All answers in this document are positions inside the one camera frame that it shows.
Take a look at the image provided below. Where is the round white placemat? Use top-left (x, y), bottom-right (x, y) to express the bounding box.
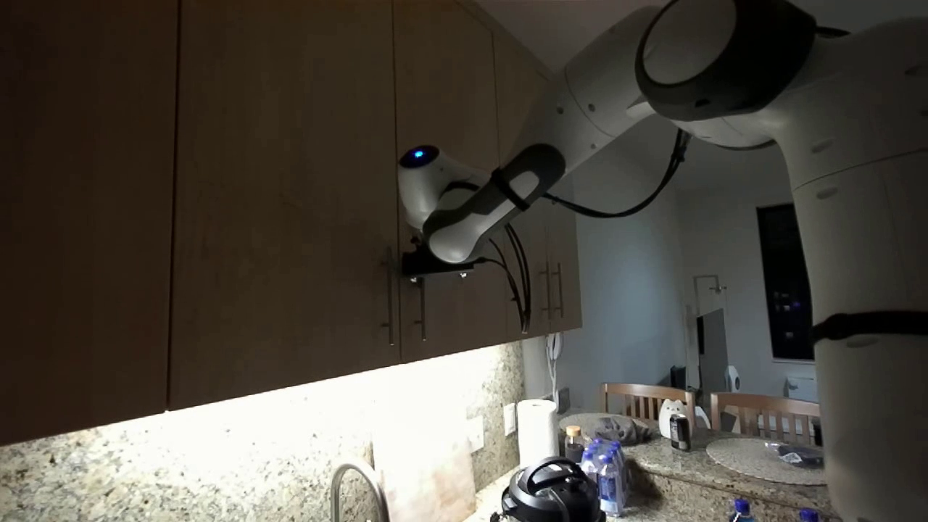
top-left (703, 432), bottom-right (829, 488)

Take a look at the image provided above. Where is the dark window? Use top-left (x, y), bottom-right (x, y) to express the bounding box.
top-left (755, 200), bottom-right (804, 362)

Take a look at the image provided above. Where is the blue plastic bag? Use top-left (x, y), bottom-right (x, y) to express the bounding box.
top-left (578, 432), bottom-right (633, 522)

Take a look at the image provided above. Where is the wooden dining chair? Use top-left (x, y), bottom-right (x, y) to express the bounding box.
top-left (709, 388), bottom-right (823, 449)
top-left (600, 379), bottom-right (703, 440)

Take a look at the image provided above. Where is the grey standing panel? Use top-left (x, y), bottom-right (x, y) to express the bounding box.
top-left (688, 272), bottom-right (733, 401)

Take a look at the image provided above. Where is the white paper towel roll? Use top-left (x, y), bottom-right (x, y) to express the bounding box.
top-left (513, 394), bottom-right (564, 469)

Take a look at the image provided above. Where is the wooden cutting board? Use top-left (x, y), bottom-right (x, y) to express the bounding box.
top-left (368, 439), bottom-right (480, 522)

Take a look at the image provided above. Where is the white kettle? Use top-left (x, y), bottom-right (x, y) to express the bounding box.
top-left (655, 394), bottom-right (717, 456)

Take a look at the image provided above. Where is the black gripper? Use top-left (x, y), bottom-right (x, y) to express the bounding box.
top-left (403, 265), bottom-right (477, 288)

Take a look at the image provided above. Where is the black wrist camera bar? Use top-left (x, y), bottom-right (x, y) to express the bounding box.
top-left (401, 243), bottom-right (488, 272)

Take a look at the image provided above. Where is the white wall phone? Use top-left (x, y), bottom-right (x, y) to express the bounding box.
top-left (542, 330), bottom-right (565, 414)

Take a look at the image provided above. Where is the metal kitchen faucet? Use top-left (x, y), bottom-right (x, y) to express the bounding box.
top-left (327, 462), bottom-right (393, 522)

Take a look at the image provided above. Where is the round grey plate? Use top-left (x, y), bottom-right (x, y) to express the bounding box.
top-left (556, 411), bottom-right (654, 449)

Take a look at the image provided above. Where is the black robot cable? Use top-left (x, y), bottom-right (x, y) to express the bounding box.
top-left (477, 129), bottom-right (693, 330)

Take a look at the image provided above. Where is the wide wooden cabinet door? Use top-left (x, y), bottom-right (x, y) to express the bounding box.
top-left (168, 0), bottom-right (401, 401)

